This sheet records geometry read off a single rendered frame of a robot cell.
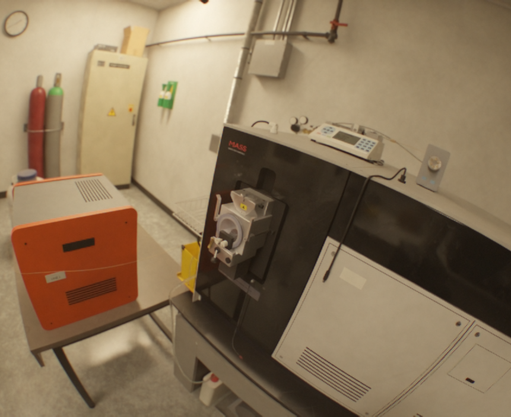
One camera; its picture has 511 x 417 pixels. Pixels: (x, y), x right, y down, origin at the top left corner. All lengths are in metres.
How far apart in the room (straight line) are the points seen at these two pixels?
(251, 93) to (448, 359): 2.15
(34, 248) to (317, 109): 1.77
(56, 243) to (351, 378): 0.92
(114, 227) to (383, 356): 0.85
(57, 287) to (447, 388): 1.15
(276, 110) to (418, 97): 1.06
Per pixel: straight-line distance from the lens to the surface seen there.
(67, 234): 0.81
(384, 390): 0.77
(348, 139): 0.90
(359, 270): 0.58
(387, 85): 1.75
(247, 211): 0.61
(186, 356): 1.23
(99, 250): 0.87
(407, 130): 1.67
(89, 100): 3.48
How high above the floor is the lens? 1.50
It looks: 22 degrees down
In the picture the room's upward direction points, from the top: 15 degrees clockwise
